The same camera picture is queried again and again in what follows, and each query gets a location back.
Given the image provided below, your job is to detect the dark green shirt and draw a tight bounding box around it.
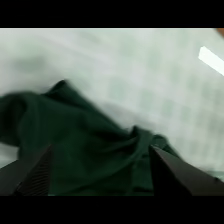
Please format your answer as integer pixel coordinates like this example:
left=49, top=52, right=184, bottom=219
left=0, top=79, right=183, bottom=197

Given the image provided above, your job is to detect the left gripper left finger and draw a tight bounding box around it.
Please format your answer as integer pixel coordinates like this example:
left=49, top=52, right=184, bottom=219
left=0, top=143, right=55, bottom=197

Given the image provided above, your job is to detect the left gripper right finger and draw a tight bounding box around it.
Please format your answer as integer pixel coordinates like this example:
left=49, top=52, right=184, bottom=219
left=147, top=144, right=224, bottom=197

